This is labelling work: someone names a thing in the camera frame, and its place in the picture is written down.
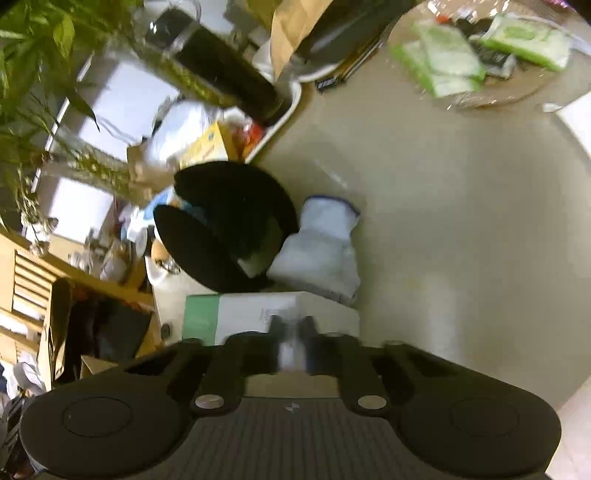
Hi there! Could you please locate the white plastic bag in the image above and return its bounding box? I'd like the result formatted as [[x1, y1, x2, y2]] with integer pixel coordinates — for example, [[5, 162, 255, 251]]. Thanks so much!
[[150, 99, 218, 169]]

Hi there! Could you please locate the clear glass plate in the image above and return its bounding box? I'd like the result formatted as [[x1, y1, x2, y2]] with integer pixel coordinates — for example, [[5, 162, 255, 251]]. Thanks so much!
[[385, 0, 575, 112]]

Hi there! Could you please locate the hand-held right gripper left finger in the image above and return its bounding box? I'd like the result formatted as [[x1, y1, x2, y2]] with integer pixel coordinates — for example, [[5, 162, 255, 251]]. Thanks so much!
[[124, 316, 284, 417]]

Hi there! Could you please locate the white tray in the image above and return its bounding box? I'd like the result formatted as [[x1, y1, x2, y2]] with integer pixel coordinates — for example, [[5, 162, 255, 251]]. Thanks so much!
[[245, 78, 303, 162]]

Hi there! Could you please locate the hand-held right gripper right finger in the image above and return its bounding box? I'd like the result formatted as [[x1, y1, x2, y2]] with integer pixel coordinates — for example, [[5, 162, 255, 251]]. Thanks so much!
[[300, 316, 458, 417]]

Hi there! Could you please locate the bamboo plant in glass vase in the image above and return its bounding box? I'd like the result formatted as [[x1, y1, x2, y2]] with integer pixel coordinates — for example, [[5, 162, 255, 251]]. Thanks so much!
[[0, 0, 243, 134]]

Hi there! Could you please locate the brown paper bag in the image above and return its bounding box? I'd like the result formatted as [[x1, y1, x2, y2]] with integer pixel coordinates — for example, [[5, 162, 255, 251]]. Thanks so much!
[[270, 0, 333, 81]]

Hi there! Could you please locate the black pan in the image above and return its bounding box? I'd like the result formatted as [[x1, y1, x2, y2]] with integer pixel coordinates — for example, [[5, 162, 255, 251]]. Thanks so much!
[[295, 0, 416, 84]]

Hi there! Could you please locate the yellow box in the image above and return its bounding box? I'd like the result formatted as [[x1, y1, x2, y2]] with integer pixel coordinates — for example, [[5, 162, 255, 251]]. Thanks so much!
[[178, 121, 241, 169]]

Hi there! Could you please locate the white pack with green side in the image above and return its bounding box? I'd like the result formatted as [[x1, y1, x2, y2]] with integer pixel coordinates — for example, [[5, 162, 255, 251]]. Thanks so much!
[[184, 292, 362, 398]]

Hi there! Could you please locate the red packet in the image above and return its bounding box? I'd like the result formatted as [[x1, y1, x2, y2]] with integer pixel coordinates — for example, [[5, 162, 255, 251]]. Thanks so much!
[[233, 122, 266, 158]]

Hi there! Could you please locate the white fluffy cloth blue trim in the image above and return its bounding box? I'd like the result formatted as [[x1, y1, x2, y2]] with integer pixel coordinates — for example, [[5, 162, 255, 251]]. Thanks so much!
[[267, 196, 362, 305]]

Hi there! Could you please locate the wooden shelf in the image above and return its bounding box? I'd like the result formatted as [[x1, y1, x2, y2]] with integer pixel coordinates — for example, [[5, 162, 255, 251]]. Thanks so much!
[[0, 231, 155, 384]]

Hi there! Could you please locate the open brown carton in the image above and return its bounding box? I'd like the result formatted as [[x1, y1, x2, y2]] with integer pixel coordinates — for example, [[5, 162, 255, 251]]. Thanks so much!
[[37, 277, 164, 393]]

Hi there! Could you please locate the black round hat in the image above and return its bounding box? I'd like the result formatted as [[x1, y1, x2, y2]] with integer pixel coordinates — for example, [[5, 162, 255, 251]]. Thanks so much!
[[153, 161, 300, 295]]

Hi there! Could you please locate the black thermos bottle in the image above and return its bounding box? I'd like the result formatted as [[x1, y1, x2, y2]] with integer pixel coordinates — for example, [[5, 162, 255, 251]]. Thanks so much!
[[173, 25, 284, 127]]

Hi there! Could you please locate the bamboo plant with dried flowers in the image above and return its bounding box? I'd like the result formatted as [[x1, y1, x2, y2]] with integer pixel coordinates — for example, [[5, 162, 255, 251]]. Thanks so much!
[[0, 106, 153, 245]]

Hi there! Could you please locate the clear glass jug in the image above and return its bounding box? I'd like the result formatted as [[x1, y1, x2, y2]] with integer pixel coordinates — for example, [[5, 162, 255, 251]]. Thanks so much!
[[143, 0, 204, 51]]

